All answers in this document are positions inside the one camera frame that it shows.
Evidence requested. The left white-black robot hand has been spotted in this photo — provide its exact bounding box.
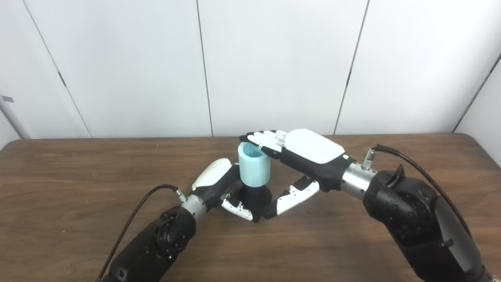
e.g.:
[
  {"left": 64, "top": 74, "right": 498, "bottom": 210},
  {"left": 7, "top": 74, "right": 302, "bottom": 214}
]
[{"left": 191, "top": 158, "right": 255, "bottom": 222}]

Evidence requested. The right white-black robot hand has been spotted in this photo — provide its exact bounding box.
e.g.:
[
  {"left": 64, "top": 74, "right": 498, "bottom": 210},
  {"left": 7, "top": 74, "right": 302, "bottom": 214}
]
[{"left": 240, "top": 129, "right": 357, "bottom": 220}]

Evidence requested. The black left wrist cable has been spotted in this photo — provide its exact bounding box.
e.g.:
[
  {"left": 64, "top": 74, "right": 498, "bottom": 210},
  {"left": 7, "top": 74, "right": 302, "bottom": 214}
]
[{"left": 96, "top": 184, "right": 186, "bottom": 282}]

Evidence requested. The light-blue hose piece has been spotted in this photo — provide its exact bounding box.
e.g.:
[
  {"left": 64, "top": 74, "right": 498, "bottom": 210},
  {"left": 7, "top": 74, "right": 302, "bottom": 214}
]
[{"left": 238, "top": 142, "right": 271, "bottom": 188}]

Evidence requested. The black nozzle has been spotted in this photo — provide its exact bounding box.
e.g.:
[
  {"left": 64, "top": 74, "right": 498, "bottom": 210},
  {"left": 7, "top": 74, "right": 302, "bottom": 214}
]
[{"left": 234, "top": 182, "right": 273, "bottom": 222}]

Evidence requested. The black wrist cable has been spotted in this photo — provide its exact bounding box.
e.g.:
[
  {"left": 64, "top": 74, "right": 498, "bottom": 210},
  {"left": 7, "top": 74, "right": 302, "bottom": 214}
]
[
  {"left": 362, "top": 145, "right": 474, "bottom": 239},
  {"left": 96, "top": 184, "right": 186, "bottom": 282}
]

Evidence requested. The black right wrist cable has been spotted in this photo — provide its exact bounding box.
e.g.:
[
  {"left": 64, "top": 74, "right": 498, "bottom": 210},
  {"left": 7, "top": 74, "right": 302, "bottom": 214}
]
[{"left": 362, "top": 145, "right": 474, "bottom": 239}]

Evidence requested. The white wall corner post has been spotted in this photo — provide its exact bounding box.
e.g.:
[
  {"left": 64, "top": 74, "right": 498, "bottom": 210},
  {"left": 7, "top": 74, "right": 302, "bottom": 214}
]
[{"left": 0, "top": 94, "right": 31, "bottom": 139}]

